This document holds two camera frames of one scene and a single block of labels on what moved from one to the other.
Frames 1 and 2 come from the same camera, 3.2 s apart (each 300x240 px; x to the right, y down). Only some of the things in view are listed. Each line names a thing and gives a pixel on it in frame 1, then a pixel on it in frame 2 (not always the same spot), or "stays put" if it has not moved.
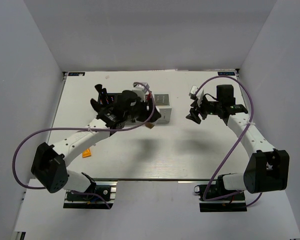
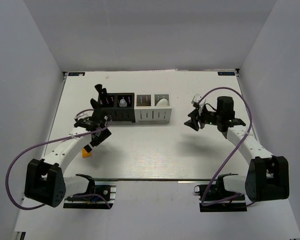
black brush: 98,87 stays put
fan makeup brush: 104,93 stays put
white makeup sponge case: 149,125 → 163,102
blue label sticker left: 76,73 stays put
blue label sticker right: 226,73 stays put
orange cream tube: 86,153 stays put
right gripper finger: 194,116 → 193,123
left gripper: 156,115 → 105,133
